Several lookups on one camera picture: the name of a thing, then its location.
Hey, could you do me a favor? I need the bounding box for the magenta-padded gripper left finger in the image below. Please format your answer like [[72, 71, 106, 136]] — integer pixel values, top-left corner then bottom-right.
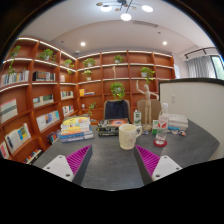
[[42, 144, 94, 186]]

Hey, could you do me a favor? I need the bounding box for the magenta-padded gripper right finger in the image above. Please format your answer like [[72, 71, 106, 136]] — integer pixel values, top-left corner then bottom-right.
[[133, 144, 183, 186]]

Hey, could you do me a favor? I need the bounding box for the clear plastic water bottle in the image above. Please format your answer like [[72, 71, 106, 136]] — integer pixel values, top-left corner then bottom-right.
[[154, 102, 170, 146]]

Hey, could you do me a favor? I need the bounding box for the green and white box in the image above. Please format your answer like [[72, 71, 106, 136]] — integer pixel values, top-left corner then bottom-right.
[[152, 119, 161, 135]]

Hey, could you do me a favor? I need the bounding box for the stack of colourful books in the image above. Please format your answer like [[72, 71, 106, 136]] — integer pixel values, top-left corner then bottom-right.
[[59, 115, 95, 144]]

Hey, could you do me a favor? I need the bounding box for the stack of white books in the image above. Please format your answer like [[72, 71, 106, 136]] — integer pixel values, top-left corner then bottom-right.
[[167, 113, 189, 132]]

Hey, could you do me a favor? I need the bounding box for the cream ceramic mug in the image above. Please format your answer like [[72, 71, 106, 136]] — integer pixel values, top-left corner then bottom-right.
[[118, 123, 143, 151]]

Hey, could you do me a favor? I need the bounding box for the small green white carton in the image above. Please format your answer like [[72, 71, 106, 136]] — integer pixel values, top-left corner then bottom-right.
[[133, 109, 142, 126]]

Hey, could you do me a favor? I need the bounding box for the stack of dark books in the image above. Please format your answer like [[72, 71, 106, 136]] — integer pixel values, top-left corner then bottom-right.
[[96, 118, 130, 138]]

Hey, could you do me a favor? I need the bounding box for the tan chair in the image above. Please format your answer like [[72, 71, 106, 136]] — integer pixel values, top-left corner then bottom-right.
[[137, 99, 163, 123]]

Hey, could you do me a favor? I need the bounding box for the wooden artist mannequin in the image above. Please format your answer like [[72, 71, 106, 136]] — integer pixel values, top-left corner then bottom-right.
[[135, 79, 160, 132]]

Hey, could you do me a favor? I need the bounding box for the wooden bookshelf unit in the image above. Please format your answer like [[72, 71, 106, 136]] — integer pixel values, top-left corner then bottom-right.
[[0, 36, 176, 164]]

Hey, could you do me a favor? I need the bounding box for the chair with dark jacket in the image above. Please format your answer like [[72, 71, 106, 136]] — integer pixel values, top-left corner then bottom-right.
[[103, 99, 132, 120]]

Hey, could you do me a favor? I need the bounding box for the grey curtain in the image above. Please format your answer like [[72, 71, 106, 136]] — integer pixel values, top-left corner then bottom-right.
[[186, 55, 216, 79]]

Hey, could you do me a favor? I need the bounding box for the window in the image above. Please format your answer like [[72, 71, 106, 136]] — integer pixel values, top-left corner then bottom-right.
[[210, 54, 224, 81]]

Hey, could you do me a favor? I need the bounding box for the ceiling air vent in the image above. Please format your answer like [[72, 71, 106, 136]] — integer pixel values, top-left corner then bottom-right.
[[131, 19, 158, 28]]

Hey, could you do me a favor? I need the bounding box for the branched ceiling lamp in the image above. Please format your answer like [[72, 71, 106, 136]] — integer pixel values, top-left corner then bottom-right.
[[95, 0, 154, 22]]

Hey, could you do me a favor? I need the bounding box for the white wall sign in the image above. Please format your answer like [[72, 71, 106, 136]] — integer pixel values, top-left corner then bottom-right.
[[175, 63, 181, 80]]

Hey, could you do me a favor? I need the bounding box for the black ceiling track rail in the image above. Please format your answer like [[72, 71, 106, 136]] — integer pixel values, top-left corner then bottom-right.
[[184, 47, 218, 60]]

